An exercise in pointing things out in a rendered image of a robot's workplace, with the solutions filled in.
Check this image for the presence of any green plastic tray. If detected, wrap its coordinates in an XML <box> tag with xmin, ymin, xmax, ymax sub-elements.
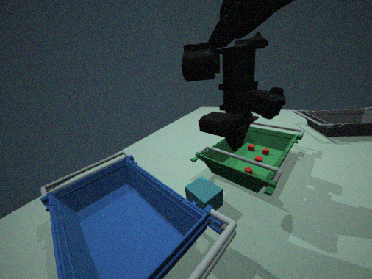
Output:
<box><xmin>190</xmin><ymin>126</ymin><xmax>303</xmax><ymax>196</ymax></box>

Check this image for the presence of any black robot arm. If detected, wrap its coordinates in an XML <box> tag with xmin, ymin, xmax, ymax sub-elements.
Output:
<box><xmin>181</xmin><ymin>0</ymin><xmax>295</xmax><ymax>120</ymax></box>

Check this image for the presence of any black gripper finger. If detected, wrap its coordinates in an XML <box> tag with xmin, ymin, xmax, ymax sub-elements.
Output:
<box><xmin>225</xmin><ymin>124</ymin><xmax>248</xmax><ymax>152</ymax></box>
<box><xmin>238</xmin><ymin>116</ymin><xmax>259</xmax><ymax>148</ymax></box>

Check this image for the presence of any teal cube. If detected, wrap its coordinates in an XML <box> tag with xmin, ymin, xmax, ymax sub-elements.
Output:
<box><xmin>185</xmin><ymin>176</ymin><xmax>223</xmax><ymax>211</ymax></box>

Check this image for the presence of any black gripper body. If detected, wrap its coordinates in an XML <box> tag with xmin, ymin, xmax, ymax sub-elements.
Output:
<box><xmin>199</xmin><ymin>76</ymin><xmax>258</xmax><ymax>137</ymax></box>

